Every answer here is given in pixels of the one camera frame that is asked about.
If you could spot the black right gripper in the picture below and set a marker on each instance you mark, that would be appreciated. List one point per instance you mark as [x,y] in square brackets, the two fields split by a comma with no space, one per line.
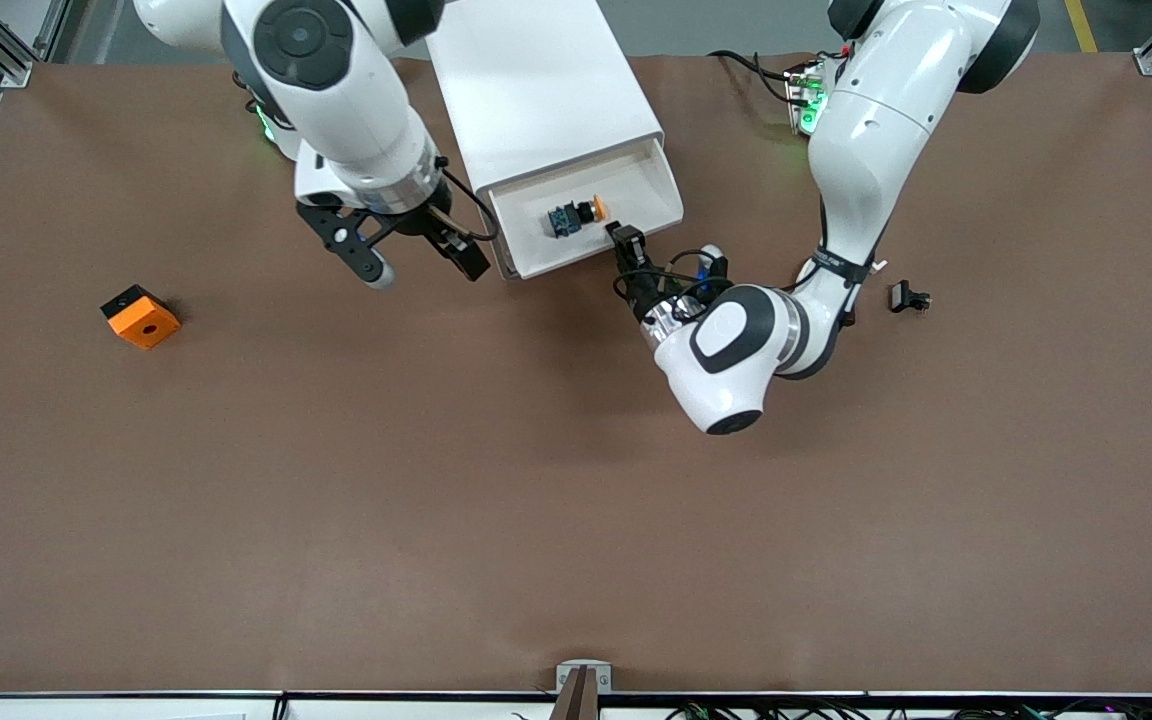
[435,224]

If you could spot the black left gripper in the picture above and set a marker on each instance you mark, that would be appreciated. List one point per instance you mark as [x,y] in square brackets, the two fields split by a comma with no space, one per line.
[644,291]

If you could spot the orange cap push button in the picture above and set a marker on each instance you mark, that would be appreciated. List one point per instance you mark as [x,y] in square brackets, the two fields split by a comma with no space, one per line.
[566,220]

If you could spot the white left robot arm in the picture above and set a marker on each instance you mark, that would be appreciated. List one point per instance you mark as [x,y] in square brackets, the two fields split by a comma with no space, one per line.
[876,130]

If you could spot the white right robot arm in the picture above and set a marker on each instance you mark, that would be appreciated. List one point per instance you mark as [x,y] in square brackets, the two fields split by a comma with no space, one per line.
[356,100]

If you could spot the white drawer cabinet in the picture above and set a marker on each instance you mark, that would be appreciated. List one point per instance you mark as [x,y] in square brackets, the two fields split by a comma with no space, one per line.
[536,90]

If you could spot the brown table mat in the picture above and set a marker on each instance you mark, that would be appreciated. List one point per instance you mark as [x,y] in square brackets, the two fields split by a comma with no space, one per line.
[576,500]

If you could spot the small black clip component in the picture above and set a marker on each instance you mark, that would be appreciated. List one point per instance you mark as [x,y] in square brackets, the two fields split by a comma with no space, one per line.
[902,296]

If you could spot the orange box with hole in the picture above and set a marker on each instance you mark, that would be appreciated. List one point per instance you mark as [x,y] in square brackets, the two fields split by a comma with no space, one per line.
[146,325]

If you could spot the grey metal table bracket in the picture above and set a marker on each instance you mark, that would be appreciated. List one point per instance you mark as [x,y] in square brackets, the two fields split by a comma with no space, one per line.
[566,672]

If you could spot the brown camera post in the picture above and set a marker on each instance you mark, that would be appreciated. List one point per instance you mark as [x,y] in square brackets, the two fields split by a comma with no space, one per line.
[576,700]

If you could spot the white table edge rail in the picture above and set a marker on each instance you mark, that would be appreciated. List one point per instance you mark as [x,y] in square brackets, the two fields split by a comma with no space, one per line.
[136,708]

